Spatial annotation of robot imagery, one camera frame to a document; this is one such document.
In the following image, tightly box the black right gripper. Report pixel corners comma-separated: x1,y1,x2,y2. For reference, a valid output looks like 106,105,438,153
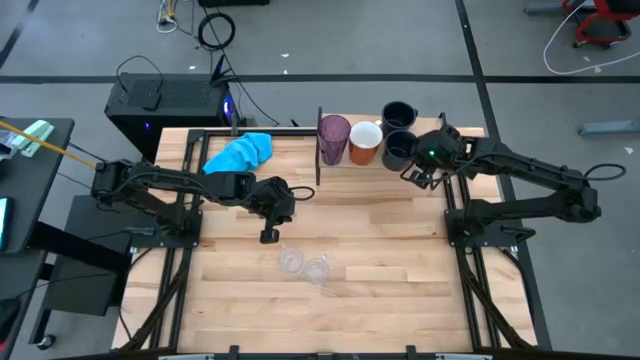
399,130,454,191

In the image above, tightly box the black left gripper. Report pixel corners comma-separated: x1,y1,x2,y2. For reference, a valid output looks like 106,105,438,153
252,175,296,246

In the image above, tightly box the small clear plastic cup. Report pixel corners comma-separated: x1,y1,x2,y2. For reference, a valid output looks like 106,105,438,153
301,255,331,287
278,244,305,276

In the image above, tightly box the dark blue enamel mug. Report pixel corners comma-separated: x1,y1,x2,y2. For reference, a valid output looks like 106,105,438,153
380,129,419,173
381,100,420,137

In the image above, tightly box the orange mug white inside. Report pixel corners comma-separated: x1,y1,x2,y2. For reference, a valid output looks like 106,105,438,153
348,118,384,167

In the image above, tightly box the purple faceted plastic tumbler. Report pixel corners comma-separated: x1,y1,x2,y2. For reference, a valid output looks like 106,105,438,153
317,113,352,167

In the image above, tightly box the turquoise blue cloth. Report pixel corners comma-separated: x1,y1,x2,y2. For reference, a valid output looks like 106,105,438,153
202,132,274,176

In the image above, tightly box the black computer tower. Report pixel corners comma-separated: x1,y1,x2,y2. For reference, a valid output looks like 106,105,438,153
103,72,242,164

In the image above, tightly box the black wifi antenna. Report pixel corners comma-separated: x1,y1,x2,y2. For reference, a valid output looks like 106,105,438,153
209,53,234,85

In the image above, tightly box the grey floor strip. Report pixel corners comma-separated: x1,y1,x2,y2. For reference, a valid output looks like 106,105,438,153
578,118,640,137
523,2,566,15

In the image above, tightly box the black flat platform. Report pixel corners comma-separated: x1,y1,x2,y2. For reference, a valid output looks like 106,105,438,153
42,194,132,317

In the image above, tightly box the black desk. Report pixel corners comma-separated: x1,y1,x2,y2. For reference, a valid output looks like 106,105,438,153
0,117,76,360

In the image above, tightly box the mint green plastic device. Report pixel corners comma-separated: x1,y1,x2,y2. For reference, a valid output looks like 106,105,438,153
9,119,55,159

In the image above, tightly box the black tablet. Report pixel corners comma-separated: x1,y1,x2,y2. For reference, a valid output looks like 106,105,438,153
0,196,14,254

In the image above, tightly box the black aluminium rig frame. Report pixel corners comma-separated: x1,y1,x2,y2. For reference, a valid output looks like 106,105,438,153
112,112,554,360

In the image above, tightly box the coiled black cable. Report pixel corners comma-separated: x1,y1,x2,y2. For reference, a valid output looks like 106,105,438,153
197,12,236,51

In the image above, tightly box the red metal cart frame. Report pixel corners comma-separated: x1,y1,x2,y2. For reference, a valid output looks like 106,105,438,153
562,0,640,50

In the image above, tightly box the yellow cable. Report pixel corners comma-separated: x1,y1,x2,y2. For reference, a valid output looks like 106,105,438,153
0,119,99,169

